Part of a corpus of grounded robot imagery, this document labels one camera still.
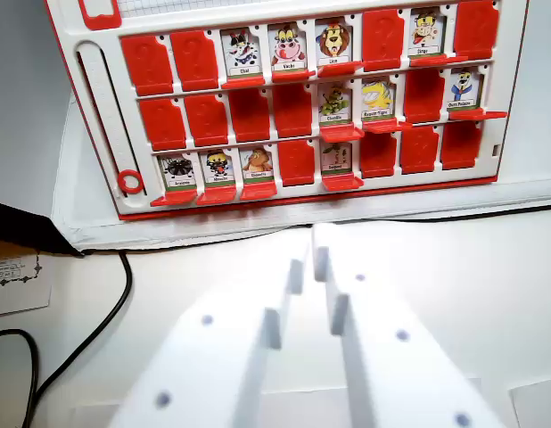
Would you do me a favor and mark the red flap with question mark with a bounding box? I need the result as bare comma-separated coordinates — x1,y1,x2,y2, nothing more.
196,185,238,206

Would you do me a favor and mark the black cable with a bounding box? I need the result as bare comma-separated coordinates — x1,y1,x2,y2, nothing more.
32,250,135,402
0,328,40,428

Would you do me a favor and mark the white printed label card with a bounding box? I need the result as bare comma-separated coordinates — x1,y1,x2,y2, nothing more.
0,253,53,318

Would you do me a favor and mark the red and white game board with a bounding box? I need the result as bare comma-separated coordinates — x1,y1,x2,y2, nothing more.
43,0,530,223

